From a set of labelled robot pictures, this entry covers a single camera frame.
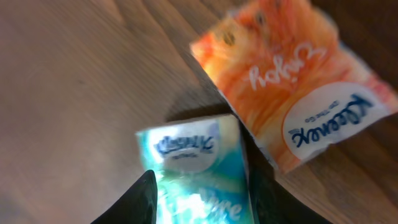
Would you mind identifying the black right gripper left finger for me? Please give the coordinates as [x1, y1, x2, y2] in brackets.
[91, 170, 158, 224]

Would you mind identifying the orange tissue pack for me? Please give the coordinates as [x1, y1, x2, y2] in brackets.
[190, 0, 397, 173]

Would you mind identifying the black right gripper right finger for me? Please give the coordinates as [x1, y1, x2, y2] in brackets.
[249, 166, 331, 224]

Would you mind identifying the teal tissue pack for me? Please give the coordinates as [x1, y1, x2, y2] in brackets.
[136, 114, 254, 224]

